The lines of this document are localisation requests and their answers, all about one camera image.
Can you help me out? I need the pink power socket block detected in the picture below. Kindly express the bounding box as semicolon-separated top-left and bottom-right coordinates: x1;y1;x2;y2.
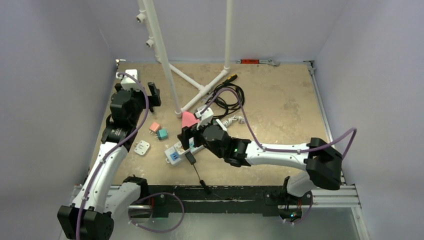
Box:
181;111;200;129

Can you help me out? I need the teal plug adapter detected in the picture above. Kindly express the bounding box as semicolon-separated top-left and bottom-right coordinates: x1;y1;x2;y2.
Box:
156;128;169;141

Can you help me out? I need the white power strip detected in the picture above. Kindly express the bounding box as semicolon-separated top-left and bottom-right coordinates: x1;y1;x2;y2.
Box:
164;115;248;166

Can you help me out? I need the salmon pink plug adapter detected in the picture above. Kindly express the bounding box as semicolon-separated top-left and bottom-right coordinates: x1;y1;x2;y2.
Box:
149;122;162;134

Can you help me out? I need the white USB plug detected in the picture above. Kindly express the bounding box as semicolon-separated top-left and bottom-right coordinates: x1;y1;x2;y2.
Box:
134;140;151;156

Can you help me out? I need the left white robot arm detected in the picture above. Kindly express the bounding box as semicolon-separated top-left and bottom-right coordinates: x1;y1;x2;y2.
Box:
57;82;161;240

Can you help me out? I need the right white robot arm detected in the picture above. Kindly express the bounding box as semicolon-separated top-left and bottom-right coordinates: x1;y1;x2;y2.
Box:
177;123;343;204

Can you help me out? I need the white blue USB charger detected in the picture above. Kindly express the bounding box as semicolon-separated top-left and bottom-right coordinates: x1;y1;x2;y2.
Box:
169;151;181;164

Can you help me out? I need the small silver wrench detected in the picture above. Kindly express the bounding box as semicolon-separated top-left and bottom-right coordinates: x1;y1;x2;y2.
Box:
201;93;214;105

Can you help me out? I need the red adjustable wrench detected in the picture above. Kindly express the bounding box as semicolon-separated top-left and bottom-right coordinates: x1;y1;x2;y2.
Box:
235;58;280;67

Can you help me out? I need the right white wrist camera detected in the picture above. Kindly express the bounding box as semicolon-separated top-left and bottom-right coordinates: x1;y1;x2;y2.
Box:
194;105;214;130

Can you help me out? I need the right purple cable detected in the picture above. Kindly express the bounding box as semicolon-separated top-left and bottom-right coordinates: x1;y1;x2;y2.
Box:
198;87;358;226

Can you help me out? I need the black plug with cable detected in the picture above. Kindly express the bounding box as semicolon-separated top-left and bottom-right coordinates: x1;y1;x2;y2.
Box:
184;151;231;201

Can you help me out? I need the coiled black cable bundle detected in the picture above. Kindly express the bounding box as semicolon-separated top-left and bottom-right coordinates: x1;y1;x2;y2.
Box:
206;83;246;117

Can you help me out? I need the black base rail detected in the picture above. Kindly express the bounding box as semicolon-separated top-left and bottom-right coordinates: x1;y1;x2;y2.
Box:
132;185;313;219

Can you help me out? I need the white PVC pipe frame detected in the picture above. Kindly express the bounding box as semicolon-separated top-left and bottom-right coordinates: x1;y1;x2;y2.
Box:
135;0;233;119

